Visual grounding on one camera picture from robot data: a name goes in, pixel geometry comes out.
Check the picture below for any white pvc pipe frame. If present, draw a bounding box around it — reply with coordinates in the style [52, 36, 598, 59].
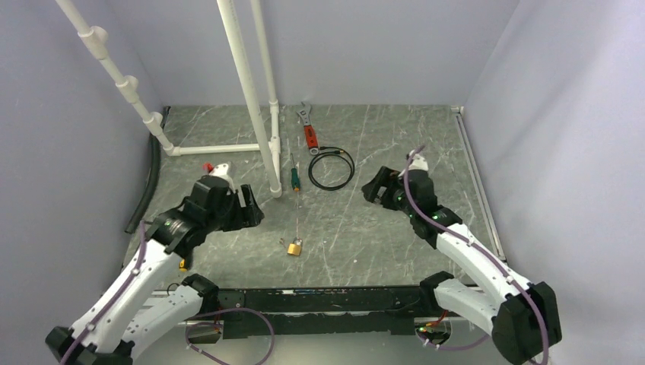
[56, 1, 282, 198]

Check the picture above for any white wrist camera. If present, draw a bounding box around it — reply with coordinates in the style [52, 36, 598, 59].
[405, 153, 429, 175]
[202, 162, 237, 192]

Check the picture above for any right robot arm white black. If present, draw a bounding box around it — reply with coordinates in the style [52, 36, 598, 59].
[361, 167, 563, 364]

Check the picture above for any aluminium rail right edge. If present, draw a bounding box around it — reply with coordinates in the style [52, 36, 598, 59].
[450, 106, 507, 263]

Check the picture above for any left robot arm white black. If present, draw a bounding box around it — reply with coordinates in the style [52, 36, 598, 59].
[45, 175, 264, 364]

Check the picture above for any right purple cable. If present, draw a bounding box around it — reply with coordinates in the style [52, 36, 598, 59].
[402, 146, 550, 365]

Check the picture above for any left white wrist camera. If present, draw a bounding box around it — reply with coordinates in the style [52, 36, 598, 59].
[202, 162, 237, 192]

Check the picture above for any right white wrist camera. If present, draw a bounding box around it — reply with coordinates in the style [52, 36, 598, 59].
[405, 153, 429, 175]

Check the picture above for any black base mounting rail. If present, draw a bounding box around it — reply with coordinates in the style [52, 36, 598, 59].
[171, 274, 469, 339]

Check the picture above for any green handle screwdriver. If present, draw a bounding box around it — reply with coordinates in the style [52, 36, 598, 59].
[290, 153, 301, 192]

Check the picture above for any black foam tube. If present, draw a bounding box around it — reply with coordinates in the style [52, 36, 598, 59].
[124, 135, 161, 234]

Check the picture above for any red handle adjustable wrench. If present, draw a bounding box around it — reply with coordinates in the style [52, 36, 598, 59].
[297, 102, 319, 156]

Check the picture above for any coiled black cable right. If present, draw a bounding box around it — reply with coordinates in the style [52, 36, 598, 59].
[307, 146, 356, 192]

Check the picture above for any small brass padlock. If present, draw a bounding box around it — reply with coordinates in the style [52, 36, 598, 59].
[287, 238, 303, 256]

